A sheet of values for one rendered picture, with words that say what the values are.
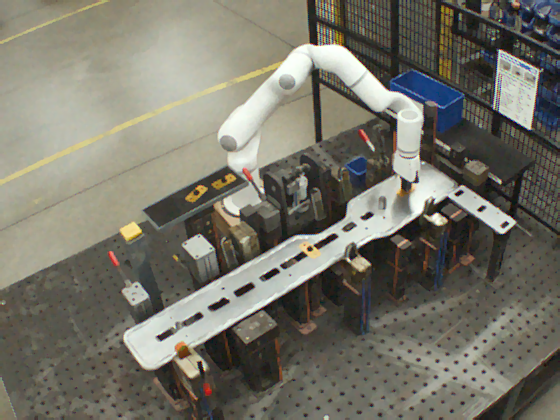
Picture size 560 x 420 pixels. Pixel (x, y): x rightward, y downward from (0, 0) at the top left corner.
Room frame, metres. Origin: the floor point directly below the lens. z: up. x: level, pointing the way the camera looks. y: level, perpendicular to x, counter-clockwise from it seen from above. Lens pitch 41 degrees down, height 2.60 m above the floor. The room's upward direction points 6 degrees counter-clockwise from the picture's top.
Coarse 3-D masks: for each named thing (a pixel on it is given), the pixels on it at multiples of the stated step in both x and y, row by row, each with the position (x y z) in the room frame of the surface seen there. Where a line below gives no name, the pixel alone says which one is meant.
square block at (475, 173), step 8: (464, 168) 1.91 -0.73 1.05; (472, 168) 1.89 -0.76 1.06; (480, 168) 1.89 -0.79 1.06; (488, 168) 1.89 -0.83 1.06; (464, 176) 1.90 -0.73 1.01; (472, 176) 1.87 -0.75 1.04; (480, 176) 1.86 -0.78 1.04; (464, 184) 1.90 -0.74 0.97; (472, 184) 1.87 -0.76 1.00; (480, 184) 1.87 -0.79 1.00; (480, 192) 1.87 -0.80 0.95; (480, 208) 1.88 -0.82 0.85; (472, 232) 1.87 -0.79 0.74
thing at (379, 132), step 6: (372, 126) 2.02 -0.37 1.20; (378, 126) 2.00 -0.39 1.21; (372, 132) 1.99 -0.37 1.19; (378, 132) 1.99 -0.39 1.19; (384, 132) 1.96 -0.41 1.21; (378, 138) 1.99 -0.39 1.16; (378, 144) 1.97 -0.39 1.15; (384, 144) 1.99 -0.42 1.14; (378, 150) 1.97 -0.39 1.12; (384, 150) 1.98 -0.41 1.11; (378, 156) 1.97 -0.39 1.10; (384, 156) 1.98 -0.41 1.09; (384, 162) 1.98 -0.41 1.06
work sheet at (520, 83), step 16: (496, 64) 2.17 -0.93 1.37; (512, 64) 2.10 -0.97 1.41; (528, 64) 2.03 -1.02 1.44; (496, 80) 2.16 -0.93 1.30; (512, 80) 2.09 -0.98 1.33; (528, 80) 2.03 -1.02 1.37; (496, 96) 2.15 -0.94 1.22; (512, 96) 2.08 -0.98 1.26; (528, 96) 2.02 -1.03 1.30; (512, 112) 2.08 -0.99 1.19; (528, 112) 2.01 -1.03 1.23; (528, 128) 2.00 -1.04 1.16
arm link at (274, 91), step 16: (288, 64) 1.97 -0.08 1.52; (304, 64) 2.00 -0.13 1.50; (272, 80) 1.97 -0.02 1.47; (288, 80) 1.93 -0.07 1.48; (304, 80) 1.95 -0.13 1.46; (256, 96) 2.06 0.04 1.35; (272, 96) 2.01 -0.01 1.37; (288, 96) 1.97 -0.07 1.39; (240, 112) 2.07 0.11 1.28; (256, 112) 2.04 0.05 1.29; (272, 112) 2.06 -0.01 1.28; (224, 128) 2.05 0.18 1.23; (240, 128) 2.03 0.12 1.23; (256, 128) 2.04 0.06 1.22; (224, 144) 2.03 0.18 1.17; (240, 144) 2.02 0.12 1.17
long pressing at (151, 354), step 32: (384, 192) 1.87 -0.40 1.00; (416, 192) 1.85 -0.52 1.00; (448, 192) 1.84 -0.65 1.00; (384, 224) 1.70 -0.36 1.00; (288, 256) 1.59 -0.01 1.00; (320, 256) 1.57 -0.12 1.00; (256, 288) 1.45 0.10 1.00; (288, 288) 1.44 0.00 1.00; (160, 320) 1.35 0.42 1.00; (224, 320) 1.33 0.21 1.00; (160, 352) 1.21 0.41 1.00
